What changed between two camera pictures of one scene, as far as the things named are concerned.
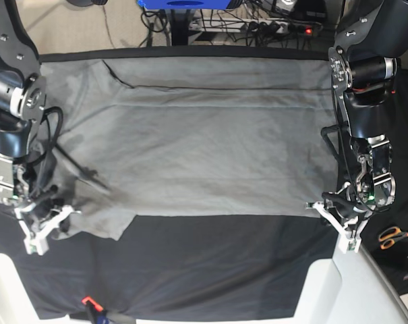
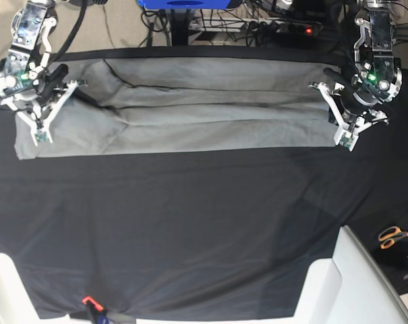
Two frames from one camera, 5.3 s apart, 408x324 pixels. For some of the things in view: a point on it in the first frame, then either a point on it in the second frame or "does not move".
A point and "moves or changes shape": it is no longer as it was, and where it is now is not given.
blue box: x=185 y=4 does not move
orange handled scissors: x=388 y=236 does not move
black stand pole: x=179 y=26 does not move
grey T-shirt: x=180 y=136 moves or changes shape
